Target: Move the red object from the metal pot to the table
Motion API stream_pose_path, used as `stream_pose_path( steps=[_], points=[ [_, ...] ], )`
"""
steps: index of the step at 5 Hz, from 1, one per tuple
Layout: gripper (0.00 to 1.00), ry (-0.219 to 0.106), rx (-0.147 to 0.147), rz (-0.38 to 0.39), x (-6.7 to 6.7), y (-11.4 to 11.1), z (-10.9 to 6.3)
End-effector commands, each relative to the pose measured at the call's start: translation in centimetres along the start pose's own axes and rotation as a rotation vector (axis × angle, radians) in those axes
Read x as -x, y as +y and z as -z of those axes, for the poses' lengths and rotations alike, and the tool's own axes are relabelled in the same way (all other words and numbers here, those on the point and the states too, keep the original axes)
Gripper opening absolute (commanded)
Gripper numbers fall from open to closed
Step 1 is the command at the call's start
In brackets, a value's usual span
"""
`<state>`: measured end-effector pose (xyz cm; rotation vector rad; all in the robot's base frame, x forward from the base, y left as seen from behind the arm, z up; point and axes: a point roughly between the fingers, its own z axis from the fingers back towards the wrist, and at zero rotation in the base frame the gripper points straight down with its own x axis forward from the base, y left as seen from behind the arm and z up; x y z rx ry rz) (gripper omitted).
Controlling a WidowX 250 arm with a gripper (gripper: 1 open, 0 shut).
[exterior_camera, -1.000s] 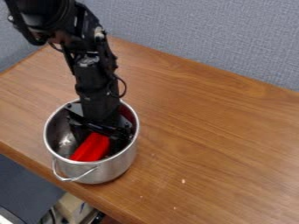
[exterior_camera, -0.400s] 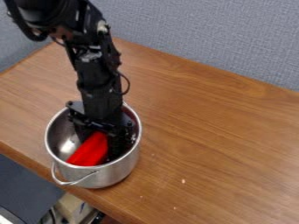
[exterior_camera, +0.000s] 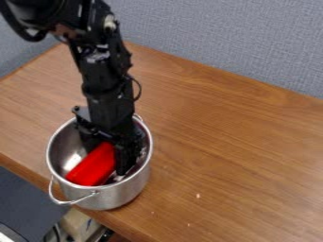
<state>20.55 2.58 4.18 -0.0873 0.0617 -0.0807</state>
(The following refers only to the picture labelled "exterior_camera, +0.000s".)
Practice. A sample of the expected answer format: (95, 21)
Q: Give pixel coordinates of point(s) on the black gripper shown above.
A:
(105, 120)

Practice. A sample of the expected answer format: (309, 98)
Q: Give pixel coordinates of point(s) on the red block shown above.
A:
(95, 167)

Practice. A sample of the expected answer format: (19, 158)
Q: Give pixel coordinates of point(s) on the metal pot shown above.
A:
(65, 154)

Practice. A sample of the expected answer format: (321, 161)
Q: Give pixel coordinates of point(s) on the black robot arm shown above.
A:
(85, 24)

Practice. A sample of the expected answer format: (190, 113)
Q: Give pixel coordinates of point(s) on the beige box under table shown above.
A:
(79, 225)

